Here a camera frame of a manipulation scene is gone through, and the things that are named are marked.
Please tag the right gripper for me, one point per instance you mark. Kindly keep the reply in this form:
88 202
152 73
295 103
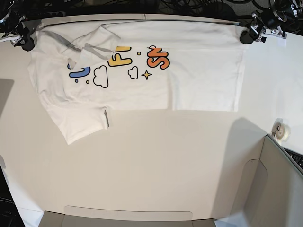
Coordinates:
18 34

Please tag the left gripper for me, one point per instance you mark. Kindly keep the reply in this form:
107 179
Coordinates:
266 23

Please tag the white printed t-shirt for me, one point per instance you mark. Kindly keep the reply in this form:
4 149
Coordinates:
81 70

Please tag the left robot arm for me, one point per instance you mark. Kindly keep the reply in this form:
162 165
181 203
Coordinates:
293 10

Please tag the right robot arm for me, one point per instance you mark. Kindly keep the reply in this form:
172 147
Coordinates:
12 26

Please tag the clear tape roll dispenser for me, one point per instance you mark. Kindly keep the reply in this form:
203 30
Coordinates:
280 131

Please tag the black keyboard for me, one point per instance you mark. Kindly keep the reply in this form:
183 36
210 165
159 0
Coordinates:
297 158

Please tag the grey cardboard box right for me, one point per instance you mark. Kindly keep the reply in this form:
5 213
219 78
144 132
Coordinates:
275 198

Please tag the grey cardboard box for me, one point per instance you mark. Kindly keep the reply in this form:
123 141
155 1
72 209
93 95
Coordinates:
74 216
275 198

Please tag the grey cardboard box bottom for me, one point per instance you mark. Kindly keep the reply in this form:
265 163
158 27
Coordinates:
74 216

